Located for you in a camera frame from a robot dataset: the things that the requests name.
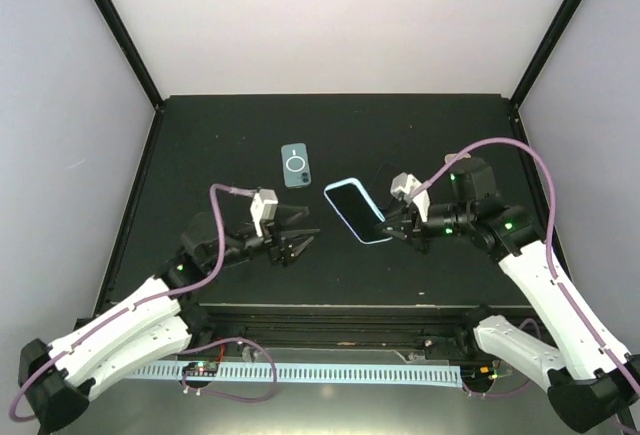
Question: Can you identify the light blue phone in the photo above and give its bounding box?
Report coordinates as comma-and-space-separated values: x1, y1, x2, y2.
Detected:
323, 177, 391, 245

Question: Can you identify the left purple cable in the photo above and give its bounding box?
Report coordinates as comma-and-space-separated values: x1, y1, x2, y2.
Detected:
8, 183, 279, 424

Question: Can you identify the right circuit board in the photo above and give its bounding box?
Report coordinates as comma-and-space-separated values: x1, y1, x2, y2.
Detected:
470, 363, 513, 381

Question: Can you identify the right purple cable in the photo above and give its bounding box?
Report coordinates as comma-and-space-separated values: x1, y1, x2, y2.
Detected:
409, 138, 640, 435

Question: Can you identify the black aluminium front rail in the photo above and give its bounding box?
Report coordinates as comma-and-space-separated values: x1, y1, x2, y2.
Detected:
74, 304, 609, 356

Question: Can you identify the purple cable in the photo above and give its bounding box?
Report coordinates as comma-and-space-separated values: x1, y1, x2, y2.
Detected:
409, 138, 640, 435
8, 183, 279, 424

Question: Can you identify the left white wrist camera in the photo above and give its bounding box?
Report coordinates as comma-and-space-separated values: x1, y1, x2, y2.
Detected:
250, 189, 278, 238

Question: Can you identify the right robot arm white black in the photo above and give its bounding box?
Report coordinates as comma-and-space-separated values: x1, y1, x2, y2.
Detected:
378, 157, 639, 433

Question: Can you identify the light blue slotted cable duct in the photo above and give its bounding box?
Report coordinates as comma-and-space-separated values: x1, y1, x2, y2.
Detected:
128, 360, 462, 389

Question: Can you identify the circuit board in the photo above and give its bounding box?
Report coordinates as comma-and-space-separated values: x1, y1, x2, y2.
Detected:
182, 361, 219, 378
470, 363, 513, 381

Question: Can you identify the dark blue phone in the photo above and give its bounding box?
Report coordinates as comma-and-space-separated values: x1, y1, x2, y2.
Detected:
369, 162, 403, 211

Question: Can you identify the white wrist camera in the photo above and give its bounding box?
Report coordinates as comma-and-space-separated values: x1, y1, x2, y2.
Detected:
390, 172, 431, 223
250, 189, 278, 238

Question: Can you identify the left black frame post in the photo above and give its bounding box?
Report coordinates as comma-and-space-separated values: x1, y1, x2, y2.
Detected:
93, 0, 164, 111

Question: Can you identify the left circuit board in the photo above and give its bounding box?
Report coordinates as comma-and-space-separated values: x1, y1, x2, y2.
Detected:
182, 361, 219, 378

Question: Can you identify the right black frame post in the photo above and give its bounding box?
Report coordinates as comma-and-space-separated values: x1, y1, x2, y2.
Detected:
509, 0, 583, 109

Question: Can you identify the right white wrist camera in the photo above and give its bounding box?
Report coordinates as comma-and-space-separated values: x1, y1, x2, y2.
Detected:
390, 172, 431, 223

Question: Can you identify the teal phone with ring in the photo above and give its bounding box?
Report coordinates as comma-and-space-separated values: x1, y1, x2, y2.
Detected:
280, 143, 312, 189

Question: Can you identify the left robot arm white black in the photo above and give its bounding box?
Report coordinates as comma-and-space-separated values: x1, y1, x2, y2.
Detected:
14, 205, 318, 433

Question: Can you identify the black frame post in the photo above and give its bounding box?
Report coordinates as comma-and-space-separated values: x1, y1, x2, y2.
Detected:
509, 0, 583, 109
93, 0, 164, 111

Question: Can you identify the beige phone case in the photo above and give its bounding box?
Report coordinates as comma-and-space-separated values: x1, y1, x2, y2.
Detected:
444, 153, 471, 163

